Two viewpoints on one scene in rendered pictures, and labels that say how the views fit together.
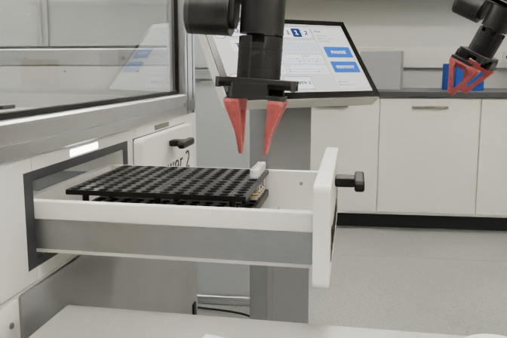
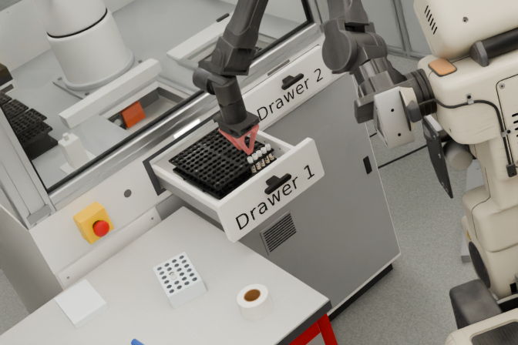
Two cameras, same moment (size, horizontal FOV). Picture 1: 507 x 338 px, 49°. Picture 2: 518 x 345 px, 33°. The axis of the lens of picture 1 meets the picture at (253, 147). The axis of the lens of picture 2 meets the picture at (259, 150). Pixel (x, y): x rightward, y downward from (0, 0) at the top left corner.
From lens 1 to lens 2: 1.73 m
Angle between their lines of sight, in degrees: 54
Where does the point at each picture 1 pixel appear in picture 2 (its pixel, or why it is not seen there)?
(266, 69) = (229, 120)
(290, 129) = not seen: outside the picture
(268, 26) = (222, 101)
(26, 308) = (160, 209)
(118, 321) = (190, 223)
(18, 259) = (149, 193)
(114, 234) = (176, 191)
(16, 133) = (132, 149)
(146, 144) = (248, 98)
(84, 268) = not seen: hidden behind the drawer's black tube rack
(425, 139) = not seen: outside the picture
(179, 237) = (193, 201)
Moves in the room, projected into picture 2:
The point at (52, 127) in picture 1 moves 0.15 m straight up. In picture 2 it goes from (156, 134) to (133, 83)
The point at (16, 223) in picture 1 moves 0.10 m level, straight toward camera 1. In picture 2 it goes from (143, 181) to (127, 207)
